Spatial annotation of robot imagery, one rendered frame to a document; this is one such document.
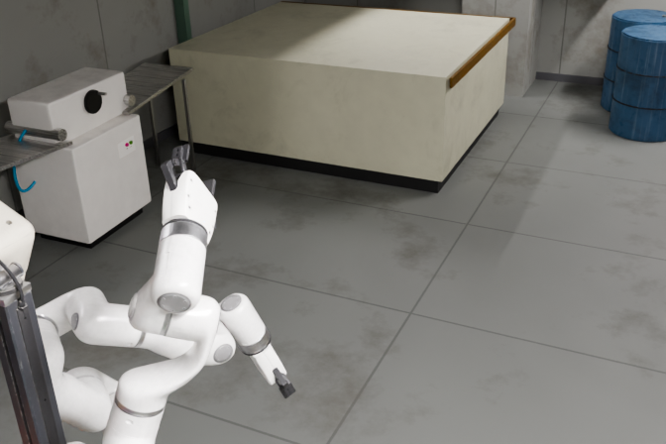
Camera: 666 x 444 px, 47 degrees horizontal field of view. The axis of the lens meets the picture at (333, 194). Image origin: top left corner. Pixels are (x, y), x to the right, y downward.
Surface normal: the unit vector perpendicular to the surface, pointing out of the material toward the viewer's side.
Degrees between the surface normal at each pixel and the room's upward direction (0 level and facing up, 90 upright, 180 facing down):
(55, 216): 90
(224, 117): 90
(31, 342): 90
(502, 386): 0
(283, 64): 90
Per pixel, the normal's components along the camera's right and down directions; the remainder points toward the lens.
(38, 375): 0.91, 0.16
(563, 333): -0.03, -0.90
